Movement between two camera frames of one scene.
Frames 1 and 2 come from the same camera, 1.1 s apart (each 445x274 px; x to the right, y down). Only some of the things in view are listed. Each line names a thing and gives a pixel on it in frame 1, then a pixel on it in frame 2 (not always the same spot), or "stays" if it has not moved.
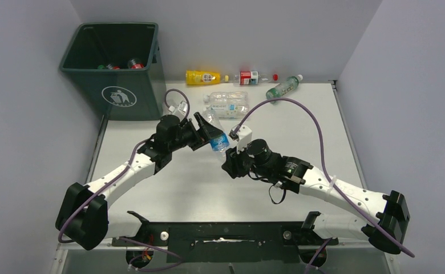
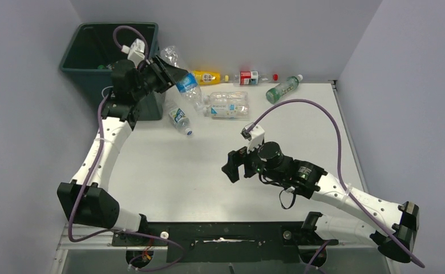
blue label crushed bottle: [221, 141] → [188, 84]
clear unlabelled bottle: [226, 97] stays
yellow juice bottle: [195, 77] stays
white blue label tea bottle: [230, 111] stays
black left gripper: [201, 138] → [167, 76]
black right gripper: [233, 164] stays
